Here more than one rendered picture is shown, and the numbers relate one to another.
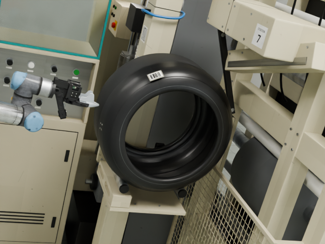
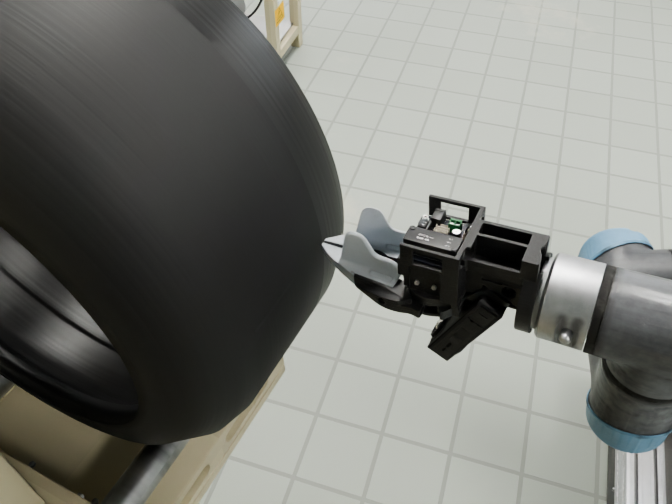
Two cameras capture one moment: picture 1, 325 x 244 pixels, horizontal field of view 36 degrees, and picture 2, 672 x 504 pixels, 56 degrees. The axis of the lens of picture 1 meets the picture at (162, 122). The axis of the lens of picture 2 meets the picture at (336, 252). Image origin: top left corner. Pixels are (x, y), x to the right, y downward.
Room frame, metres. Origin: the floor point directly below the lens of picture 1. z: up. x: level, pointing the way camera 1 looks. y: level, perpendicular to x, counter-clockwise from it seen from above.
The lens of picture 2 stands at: (2.29, 0.61, 1.70)
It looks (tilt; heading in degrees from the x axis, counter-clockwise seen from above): 48 degrees down; 228
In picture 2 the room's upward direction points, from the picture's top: straight up
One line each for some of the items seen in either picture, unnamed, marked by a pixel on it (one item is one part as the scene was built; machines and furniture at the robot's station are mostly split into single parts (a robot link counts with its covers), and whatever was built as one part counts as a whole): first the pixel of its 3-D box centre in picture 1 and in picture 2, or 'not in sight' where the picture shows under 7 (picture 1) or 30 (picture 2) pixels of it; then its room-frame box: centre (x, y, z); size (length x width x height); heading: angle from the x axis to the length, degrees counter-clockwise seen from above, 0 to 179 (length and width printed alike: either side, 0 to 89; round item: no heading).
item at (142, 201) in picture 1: (140, 191); (128, 407); (2.21, 0.02, 0.80); 0.37 x 0.36 x 0.02; 111
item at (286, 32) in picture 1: (260, 25); not in sight; (2.21, -0.30, 1.71); 0.61 x 0.25 x 0.15; 21
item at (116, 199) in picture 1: (113, 182); (196, 434); (2.16, 0.15, 0.83); 0.36 x 0.09 x 0.06; 21
